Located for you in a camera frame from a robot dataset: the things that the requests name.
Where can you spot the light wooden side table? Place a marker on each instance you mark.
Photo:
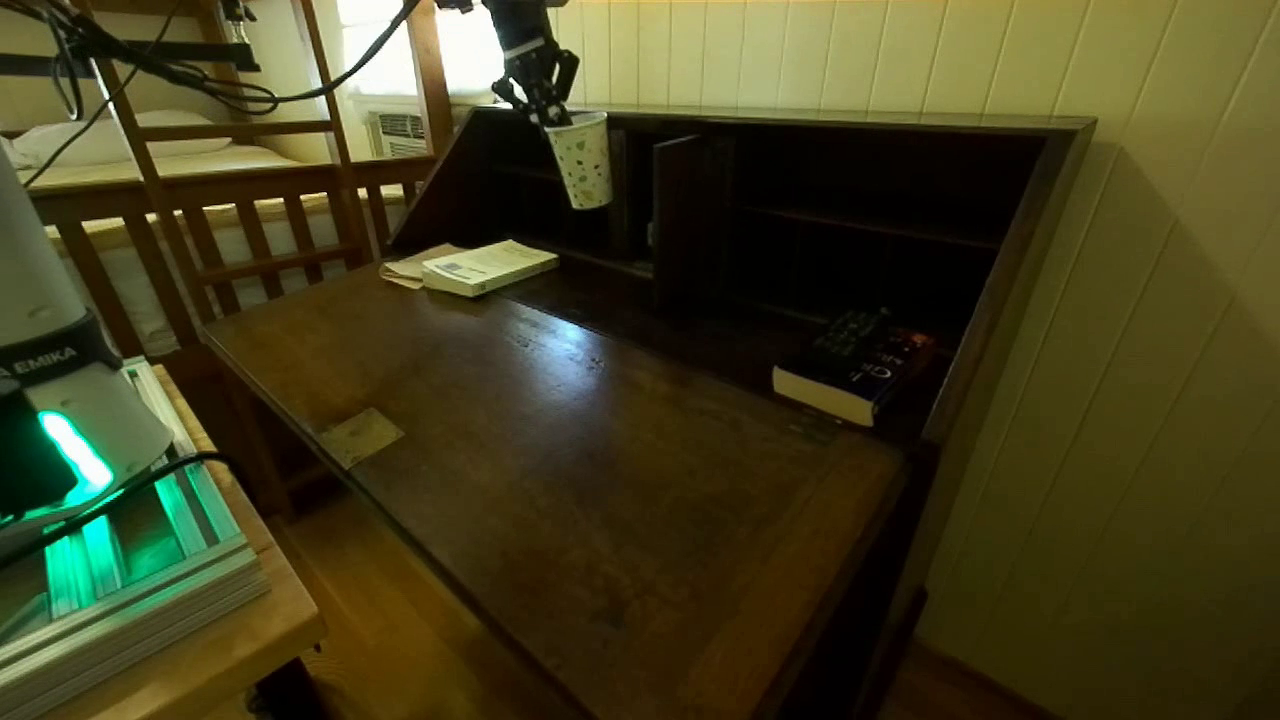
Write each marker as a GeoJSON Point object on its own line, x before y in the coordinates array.
{"type": "Point", "coordinates": [252, 641]}

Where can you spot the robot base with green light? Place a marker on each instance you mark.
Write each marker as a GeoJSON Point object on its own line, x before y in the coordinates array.
{"type": "Point", "coordinates": [32, 283]}

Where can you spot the white mattress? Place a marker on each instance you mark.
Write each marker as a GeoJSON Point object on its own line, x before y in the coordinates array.
{"type": "Point", "coordinates": [55, 141]}

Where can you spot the bright window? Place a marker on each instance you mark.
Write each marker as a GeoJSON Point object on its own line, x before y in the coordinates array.
{"type": "Point", "coordinates": [380, 53]}

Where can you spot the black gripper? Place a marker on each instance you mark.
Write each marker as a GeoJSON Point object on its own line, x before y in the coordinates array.
{"type": "Point", "coordinates": [522, 26]}

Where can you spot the wooden slatted railing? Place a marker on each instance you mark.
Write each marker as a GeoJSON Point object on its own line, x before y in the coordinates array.
{"type": "Point", "coordinates": [264, 183]}

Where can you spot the white window air conditioner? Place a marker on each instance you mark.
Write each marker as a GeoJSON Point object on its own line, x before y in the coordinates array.
{"type": "Point", "coordinates": [398, 132]}

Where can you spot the white dotted paper cup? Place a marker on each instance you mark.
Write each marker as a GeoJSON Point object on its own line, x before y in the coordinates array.
{"type": "Point", "coordinates": [583, 167]}

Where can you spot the black metal bar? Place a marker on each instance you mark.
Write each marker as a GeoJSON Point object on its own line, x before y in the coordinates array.
{"type": "Point", "coordinates": [163, 53]}

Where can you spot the small paper card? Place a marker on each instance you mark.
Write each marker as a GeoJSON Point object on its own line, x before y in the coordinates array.
{"type": "Point", "coordinates": [362, 439]}

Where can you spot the dark wooden secretary desk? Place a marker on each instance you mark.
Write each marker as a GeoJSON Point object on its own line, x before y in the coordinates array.
{"type": "Point", "coordinates": [601, 506]}

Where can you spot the wooden bunk bed frame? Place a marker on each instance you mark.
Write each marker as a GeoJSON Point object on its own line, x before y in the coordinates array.
{"type": "Point", "coordinates": [242, 130]}

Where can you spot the white paperback book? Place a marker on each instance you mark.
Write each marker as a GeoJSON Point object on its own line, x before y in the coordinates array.
{"type": "Point", "coordinates": [485, 267]}

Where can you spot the small dark cabinet door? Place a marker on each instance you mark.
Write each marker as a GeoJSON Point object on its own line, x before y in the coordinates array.
{"type": "Point", "coordinates": [694, 223]}

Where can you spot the green lit white device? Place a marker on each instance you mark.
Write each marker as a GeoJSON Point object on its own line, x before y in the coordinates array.
{"type": "Point", "coordinates": [134, 587]}

